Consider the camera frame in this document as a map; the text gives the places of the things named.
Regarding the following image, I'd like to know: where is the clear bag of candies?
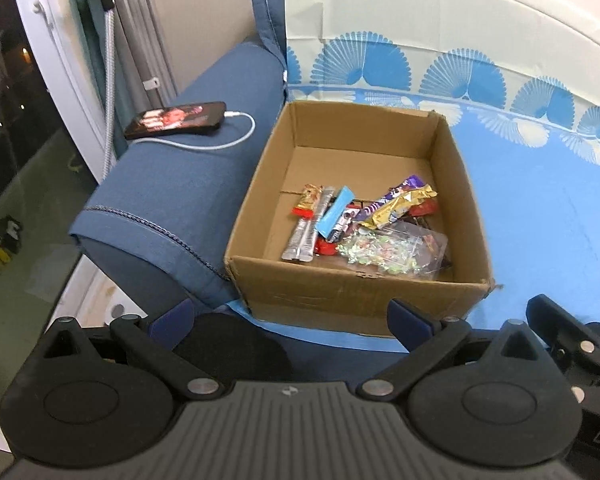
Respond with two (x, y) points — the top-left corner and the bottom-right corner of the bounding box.
(337, 223), (448, 280)

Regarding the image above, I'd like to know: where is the red snack packet gold print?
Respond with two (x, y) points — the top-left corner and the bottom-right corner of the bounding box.
(408, 198), (438, 217)

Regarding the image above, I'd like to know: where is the yellow wafer bar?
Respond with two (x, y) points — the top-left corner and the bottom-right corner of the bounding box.
(361, 184), (438, 230)

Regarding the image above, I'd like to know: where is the red coffee sachet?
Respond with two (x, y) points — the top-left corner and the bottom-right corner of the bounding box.
(314, 237), (338, 256)

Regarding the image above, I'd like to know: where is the silver stick sachet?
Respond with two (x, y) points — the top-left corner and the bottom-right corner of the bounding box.
(282, 186), (335, 263)

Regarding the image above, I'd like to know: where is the light blue stick sachet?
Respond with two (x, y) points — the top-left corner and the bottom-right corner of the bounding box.
(316, 186), (355, 238)

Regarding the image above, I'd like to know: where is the red gold candy bar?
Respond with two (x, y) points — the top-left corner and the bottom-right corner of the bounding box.
(291, 184), (323, 219)

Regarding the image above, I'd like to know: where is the dark red blue stick sachet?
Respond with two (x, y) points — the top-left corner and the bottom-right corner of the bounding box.
(325, 207), (360, 244)

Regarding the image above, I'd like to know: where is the purple chocolate bar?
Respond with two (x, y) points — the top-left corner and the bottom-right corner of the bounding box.
(354, 174), (426, 221)

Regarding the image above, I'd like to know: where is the blue sofa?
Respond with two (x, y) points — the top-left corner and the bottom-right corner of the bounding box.
(70, 0), (404, 384)

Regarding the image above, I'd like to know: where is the brown cardboard box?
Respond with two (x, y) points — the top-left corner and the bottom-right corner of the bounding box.
(224, 101), (494, 336)

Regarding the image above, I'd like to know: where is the black smartphone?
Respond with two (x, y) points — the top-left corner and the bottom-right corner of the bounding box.
(124, 102), (227, 141)

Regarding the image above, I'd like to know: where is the grey curtain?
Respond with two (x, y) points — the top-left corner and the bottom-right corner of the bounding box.
(69, 0), (176, 155)

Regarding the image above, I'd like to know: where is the white charging cable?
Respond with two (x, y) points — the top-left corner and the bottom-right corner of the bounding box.
(130, 110), (258, 152)

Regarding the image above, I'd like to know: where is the white window frame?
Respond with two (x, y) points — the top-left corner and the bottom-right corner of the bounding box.
(16, 0), (106, 181)

